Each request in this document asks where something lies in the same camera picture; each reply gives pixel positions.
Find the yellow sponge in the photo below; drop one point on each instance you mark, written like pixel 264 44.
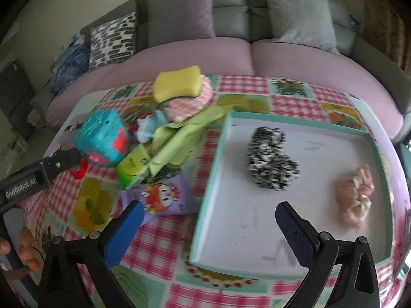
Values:
pixel 176 83

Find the light blue cloth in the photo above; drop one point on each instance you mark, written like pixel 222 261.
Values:
pixel 147 128

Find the small teal item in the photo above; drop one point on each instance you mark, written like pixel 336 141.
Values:
pixel 354 22

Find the dark cabinet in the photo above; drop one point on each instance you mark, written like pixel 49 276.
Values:
pixel 14 96

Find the person's left hand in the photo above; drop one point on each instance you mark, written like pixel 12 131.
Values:
pixel 28 247

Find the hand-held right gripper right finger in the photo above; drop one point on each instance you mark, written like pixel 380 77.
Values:
pixel 295 234

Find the black white fluffy scrunchie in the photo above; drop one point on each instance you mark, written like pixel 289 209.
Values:
pixel 273 166

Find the purple cushion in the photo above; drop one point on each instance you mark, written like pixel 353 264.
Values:
pixel 183 16

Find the pink white fluffy cloth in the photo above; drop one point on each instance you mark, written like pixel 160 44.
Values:
pixel 192 106

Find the patterned grey white cushion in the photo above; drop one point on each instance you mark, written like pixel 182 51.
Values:
pixel 112 41

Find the pink checkered printed tablecloth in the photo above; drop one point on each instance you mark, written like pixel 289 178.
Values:
pixel 167 240

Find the white tray with teal rim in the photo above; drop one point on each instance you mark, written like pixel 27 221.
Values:
pixel 321 154

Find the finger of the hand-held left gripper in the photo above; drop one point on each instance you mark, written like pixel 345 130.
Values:
pixel 62 162

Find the green cloth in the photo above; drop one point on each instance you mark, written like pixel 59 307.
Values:
pixel 179 141

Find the pink scrunchie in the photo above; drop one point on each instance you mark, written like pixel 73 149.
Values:
pixel 354 195

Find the purple cartoon packet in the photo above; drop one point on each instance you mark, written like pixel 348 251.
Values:
pixel 167 195

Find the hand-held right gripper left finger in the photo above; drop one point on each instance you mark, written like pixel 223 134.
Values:
pixel 128 227

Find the grey sofa with pink cover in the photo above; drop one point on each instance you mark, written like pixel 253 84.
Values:
pixel 289 61

